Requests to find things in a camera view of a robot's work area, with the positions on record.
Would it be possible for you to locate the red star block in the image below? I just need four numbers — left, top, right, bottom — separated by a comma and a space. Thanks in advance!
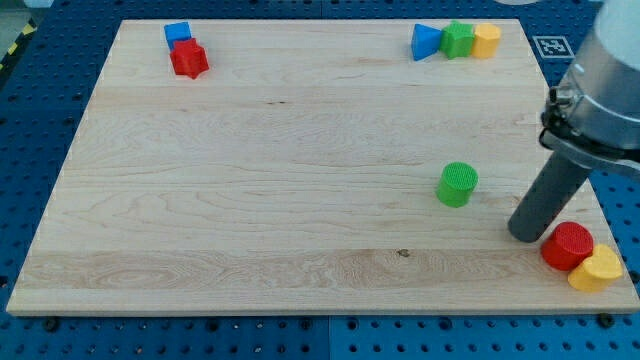
170, 38, 210, 79

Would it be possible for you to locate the green star block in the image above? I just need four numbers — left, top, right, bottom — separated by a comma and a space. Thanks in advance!
440, 20, 475, 59

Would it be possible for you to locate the red cylinder block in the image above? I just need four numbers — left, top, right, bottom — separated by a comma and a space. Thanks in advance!
540, 222, 594, 271

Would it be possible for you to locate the yellow hexagon block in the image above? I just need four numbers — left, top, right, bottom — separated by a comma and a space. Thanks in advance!
471, 23, 502, 59

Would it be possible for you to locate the green cylinder block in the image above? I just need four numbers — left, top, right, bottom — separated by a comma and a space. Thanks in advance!
436, 162, 479, 208

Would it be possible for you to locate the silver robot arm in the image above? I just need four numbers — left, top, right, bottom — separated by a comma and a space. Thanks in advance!
539, 0, 639, 181

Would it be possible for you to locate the blue triangle block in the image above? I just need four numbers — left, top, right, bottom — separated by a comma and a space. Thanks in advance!
411, 24, 442, 61

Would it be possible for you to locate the white fiducial marker tag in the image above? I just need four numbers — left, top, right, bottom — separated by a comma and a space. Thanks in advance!
533, 35, 575, 59

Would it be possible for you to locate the yellow heart block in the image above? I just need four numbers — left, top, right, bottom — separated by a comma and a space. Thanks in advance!
567, 244, 622, 293

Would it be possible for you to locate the blue cube block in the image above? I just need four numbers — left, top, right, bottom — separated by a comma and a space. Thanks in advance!
163, 21, 192, 50

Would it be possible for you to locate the wooden board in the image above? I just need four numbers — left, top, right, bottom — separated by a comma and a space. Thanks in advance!
7, 19, 639, 316

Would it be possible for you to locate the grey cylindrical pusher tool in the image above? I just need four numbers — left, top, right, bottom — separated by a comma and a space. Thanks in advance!
508, 152, 591, 243

